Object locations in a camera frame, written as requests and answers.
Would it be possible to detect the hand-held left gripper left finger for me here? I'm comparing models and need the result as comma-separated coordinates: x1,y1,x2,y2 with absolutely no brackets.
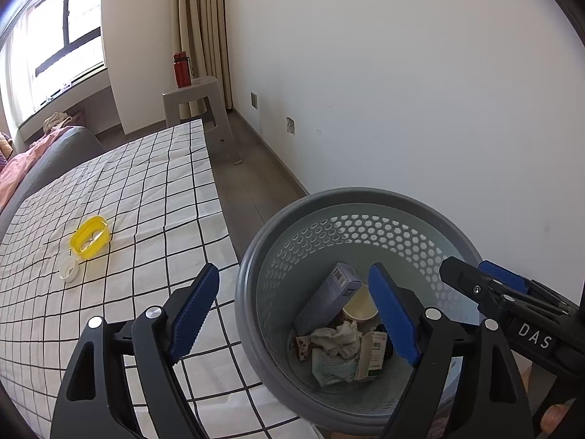
49,263,221,439

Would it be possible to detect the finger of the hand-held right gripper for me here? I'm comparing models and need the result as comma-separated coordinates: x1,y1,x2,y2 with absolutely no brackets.
478,260,567,307
439,257,517,318

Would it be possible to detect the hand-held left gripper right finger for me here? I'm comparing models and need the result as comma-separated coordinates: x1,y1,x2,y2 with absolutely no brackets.
368,263,536,439

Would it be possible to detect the red white paper cup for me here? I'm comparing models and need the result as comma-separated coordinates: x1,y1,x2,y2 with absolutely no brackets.
342,286,380,322

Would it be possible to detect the white tissue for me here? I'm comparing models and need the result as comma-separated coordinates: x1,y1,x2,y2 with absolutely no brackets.
308,320,362,357

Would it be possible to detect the pale purple carton box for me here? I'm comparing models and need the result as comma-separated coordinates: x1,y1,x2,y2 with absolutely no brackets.
293,262,362,337

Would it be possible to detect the grey perforated waste bin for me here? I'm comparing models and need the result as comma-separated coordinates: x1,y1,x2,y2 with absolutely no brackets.
235,187,487,437

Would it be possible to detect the red white snack packet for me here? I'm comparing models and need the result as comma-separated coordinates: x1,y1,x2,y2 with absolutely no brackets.
292,334,314,363

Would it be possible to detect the person's right hand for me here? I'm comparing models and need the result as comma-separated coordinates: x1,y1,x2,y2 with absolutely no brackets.
541,402,574,433

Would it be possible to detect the green white small carton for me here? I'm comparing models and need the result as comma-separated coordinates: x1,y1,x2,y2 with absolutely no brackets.
355,330,388,381

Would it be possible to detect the white black checked sheet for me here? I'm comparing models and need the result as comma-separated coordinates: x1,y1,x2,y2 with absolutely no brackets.
0,119,321,439

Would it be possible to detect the white crumpled wrapper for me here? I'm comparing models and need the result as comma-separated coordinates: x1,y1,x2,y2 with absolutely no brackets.
312,348,362,387

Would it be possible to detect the yellow plastic container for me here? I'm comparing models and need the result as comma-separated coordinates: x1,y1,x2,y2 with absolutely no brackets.
69,216,113,257

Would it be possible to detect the white plastic cap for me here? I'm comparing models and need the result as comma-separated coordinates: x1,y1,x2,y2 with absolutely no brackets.
59,258,82,282

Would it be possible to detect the grey plastic stool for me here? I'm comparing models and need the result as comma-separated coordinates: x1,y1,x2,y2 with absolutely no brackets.
162,76,243,168

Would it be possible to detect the pink quilt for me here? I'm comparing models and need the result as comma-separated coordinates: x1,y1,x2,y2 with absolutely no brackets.
0,128,69,211

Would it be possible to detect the white cloth bag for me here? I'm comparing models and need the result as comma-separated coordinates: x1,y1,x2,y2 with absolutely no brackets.
43,112,71,132

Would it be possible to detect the red water bottle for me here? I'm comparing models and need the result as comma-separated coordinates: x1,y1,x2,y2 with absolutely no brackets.
172,52,193,89

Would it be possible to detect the beige curtain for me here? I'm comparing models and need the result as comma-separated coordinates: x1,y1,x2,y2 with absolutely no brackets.
177,0,236,120

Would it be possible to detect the window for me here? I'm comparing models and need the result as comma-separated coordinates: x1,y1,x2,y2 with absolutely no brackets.
0,0,108,120

